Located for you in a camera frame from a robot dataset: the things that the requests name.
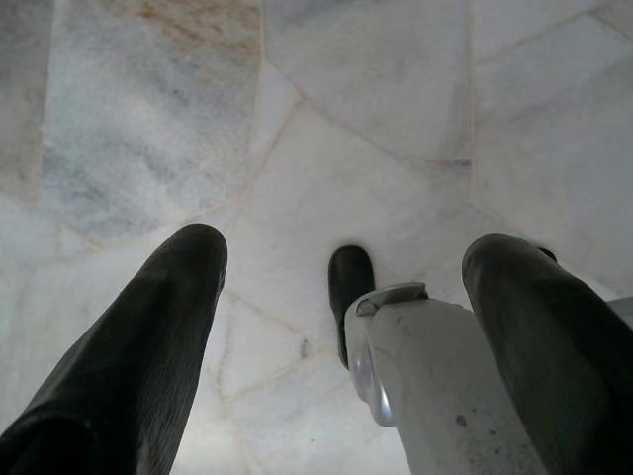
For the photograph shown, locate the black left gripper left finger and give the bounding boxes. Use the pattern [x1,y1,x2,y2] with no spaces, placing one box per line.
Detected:
[0,223,229,475]

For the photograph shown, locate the white robot leg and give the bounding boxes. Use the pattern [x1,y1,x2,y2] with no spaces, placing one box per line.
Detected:
[343,281,553,475]

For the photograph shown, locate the black robot foot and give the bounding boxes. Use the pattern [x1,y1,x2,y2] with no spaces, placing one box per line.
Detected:
[327,245,378,370]

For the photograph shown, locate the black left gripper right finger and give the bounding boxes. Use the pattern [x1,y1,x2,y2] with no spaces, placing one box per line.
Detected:
[462,234,633,475]

